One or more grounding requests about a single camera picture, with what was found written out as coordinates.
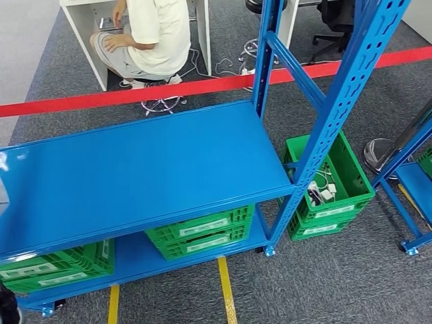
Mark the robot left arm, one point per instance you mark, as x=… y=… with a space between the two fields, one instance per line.
x=8 y=308

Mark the blue metal shelf rack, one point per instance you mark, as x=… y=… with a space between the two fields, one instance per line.
x=415 y=188
x=152 y=170

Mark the green plastic crate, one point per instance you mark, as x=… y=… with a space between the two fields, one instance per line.
x=84 y=259
x=317 y=230
x=209 y=245
x=202 y=226
x=427 y=163
x=60 y=280
x=347 y=179

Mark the chrome stool base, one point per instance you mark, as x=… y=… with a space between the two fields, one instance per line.
x=158 y=107

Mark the white power strip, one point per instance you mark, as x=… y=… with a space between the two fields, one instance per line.
x=248 y=71

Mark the yellow floor tape square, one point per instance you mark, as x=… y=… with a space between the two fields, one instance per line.
x=226 y=290

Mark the person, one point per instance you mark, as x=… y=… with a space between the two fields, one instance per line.
x=158 y=35

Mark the red barrier belt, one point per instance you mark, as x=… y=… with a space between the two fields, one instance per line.
x=101 y=99

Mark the black seat chrome stool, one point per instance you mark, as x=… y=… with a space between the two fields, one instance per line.
x=258 y=5

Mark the chrome stanchion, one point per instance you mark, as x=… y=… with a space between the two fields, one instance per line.
x=376 y=154

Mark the black office chair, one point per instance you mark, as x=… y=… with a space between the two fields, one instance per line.
x=337 y=18

